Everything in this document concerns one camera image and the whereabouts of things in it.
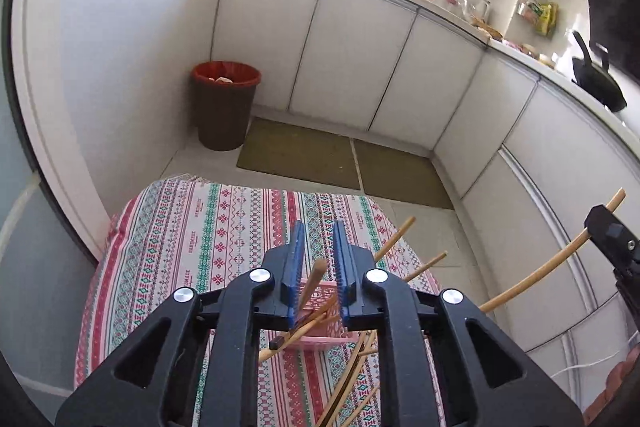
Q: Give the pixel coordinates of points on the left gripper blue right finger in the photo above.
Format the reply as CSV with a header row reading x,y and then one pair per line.
x,y
348,277

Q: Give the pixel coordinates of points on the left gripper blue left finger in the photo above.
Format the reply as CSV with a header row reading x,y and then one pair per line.
x,y
292,273

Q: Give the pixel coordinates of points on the pink perforated utensil basket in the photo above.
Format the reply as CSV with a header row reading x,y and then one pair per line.
x,y
329,332

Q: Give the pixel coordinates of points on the long curved wooden chopstick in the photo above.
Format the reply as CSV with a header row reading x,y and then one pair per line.
x,y
555,256

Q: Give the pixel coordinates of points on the white kitchen cabinet run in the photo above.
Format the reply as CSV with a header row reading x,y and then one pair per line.
x,y
524,154

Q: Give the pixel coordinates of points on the right olive floor mat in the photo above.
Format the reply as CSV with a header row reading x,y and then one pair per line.
x,y
398,175

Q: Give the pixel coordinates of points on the olive floor mat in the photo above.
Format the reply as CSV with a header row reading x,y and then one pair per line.
x,y
398,175
296,152

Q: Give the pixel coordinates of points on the patterned red green tablecloth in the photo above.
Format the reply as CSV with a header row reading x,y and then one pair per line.
x,y
185,231

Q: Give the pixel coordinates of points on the left olive floor mat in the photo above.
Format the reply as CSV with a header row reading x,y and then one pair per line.
x,y
296,152

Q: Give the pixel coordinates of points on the wooden chopstick on cloth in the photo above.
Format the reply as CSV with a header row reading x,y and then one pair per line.
x,y
360,407

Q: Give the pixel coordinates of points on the black frying pan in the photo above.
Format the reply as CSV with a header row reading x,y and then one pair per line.
x,y
595,78

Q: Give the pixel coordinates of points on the dark bin with red liner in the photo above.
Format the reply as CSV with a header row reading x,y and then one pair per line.
x,y
224,94

